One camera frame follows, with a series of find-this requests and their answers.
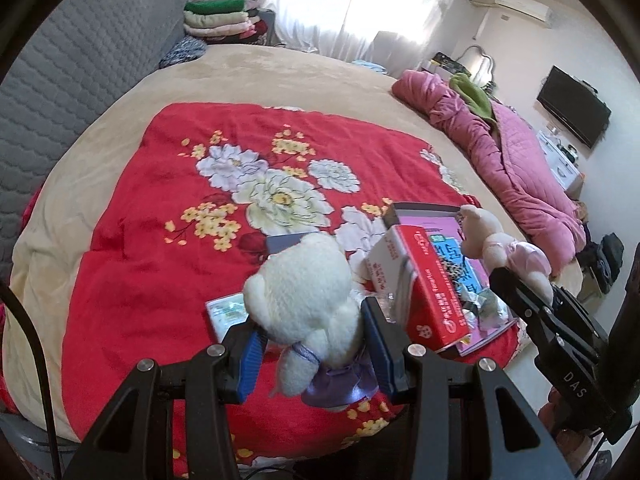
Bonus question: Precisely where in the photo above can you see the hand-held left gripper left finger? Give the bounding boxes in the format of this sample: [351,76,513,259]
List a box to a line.
[75,321,266,480]

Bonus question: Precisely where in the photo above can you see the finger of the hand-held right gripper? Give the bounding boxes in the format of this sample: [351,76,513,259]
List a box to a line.
[550,286,608,346]
[489,266,561,346]

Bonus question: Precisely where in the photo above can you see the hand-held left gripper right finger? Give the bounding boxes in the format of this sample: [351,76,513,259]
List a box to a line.
[361,297,576,480]

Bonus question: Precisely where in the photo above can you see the white and yellow snack packet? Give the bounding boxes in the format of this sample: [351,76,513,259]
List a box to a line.
[457,290,511,331]

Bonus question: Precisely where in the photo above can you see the white bear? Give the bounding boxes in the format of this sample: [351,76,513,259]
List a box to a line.
[242,232,381,411]
[457,204,553,306]

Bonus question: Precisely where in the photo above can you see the purple cardboard box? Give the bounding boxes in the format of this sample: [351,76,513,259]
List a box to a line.
[382,201,521,358]

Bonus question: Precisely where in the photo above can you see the person's right hand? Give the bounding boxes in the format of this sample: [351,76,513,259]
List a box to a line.
[537,387,598,466]

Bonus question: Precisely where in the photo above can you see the small pictured packet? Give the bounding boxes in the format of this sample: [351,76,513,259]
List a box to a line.
[205,294,251,341]

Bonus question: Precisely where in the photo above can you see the black bag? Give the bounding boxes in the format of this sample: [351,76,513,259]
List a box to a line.
[582,232,626,296]

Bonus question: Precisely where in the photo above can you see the red and white carton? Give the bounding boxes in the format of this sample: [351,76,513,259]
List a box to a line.
[364,224,471,358]

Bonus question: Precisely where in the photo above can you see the dark blue flat box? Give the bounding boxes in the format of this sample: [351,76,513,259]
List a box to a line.
[265,232,307,261]

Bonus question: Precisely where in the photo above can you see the red floral blanket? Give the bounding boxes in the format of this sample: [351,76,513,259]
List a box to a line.
[60,102,526,466]

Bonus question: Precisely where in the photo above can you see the white cabinet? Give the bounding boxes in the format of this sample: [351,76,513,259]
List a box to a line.
[537,130,585,198]

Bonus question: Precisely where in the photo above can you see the pink quilt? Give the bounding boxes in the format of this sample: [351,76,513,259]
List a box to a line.
[391,70,587,261]

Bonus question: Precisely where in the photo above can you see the black television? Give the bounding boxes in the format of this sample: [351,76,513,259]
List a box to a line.
[537,65,612,148]

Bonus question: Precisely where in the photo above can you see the green cloth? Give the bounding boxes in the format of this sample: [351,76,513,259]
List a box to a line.
[449,74,496,121]

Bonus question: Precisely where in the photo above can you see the white framed mirror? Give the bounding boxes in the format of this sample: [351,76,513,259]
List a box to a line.
[457,45,497,86]

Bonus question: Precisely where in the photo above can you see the beige bed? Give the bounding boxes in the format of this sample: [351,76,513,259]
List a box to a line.
[10,42,586,461]

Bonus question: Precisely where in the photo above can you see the white air conditioner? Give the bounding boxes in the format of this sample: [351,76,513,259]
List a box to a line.
[492,0,551,22]

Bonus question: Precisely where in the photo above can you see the blue patterned cushion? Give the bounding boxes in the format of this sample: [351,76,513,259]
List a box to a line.
[159,35,207,68]

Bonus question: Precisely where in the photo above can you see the stack of folded clothes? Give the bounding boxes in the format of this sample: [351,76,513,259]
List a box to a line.
[182,0,273,46]

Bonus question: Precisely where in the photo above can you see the white curtain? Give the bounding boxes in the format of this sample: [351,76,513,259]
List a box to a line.
[255,0,451,61]

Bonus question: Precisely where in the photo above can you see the leopard print hair tie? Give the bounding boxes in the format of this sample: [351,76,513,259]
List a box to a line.
[440,255,466,286]

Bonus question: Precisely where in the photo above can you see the black cable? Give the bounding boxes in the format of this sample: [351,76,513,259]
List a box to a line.
[0,280,63,480]

